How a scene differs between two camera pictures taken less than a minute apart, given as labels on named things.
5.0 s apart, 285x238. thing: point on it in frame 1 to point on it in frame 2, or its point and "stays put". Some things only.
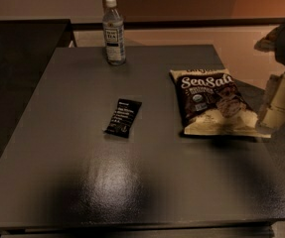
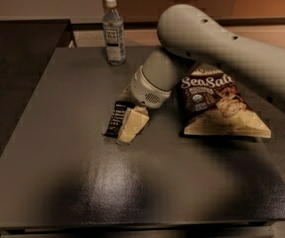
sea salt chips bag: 213,104 stays put
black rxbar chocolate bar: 122,118 stays put
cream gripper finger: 269,42 to 131,89
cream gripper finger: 282,99 to 135,118
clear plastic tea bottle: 113,28 stays put
